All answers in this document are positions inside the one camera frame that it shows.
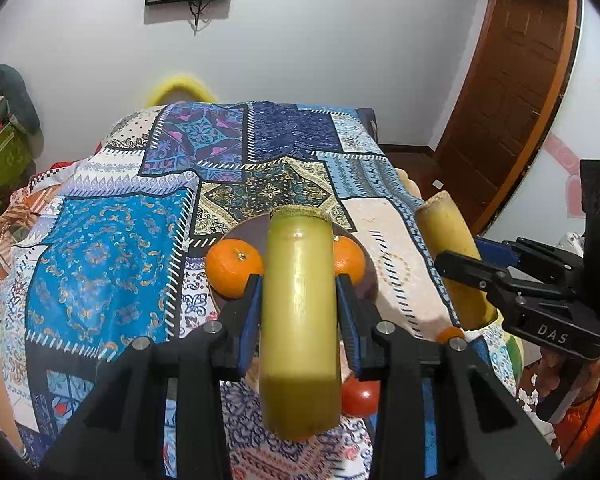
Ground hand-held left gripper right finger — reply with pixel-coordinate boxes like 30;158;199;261
335;274;567;480

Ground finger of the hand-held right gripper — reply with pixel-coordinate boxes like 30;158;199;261
434;249;520;307
474;236;587;287

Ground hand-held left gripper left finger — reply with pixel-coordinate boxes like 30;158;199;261
35;274;265;480

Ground thick yellow-green sugarcane piece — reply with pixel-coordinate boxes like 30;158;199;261
259;207;343;442

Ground slim yellow-green sugarcane piece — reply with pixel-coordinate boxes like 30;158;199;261
414;191;499;332

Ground round brown plate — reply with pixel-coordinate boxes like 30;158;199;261
207;212;379;307

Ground person's right forearm orange sleeve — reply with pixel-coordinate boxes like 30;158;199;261
535;347;600;463

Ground large orange mandarin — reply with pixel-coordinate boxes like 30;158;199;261
204;239;265;300

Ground small orange mandarin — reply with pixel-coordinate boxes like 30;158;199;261
332;235;367;281

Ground red tomato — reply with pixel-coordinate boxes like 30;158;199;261
341;379;382;417

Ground patchwork printed blanket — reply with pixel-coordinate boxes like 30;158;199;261
0;101;526;480

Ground brown wooden door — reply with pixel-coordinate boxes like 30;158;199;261
431;0;582;238

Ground green cardboard box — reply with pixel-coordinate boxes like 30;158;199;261
0;120;36;213

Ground grey plush toy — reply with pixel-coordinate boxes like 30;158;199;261
0;64;42;134

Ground pink wall sticker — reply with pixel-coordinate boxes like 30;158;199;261
544;132;587;218

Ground black monitor cable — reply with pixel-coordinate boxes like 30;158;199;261
186;0;207;30

